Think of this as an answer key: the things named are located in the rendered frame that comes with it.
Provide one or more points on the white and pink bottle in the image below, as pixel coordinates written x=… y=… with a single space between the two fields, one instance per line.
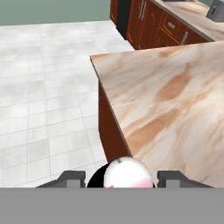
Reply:
x=128 y=173

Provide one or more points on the brown wooden cabinet run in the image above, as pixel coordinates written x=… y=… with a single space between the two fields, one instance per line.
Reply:
x=157 y=26

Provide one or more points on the brown wooden counter island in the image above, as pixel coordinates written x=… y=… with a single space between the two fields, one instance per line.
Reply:
x=110 y=131

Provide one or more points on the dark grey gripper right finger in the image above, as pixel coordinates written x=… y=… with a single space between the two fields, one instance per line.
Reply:
x=171 y=178

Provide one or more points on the black dishwasher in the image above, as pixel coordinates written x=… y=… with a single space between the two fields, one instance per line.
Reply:
x=123 y=16

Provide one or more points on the grey metal appliance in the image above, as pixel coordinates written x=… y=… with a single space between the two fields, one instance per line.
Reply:
x=216 y=10

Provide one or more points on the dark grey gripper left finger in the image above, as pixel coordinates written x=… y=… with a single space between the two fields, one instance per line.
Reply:
x=73 y=178

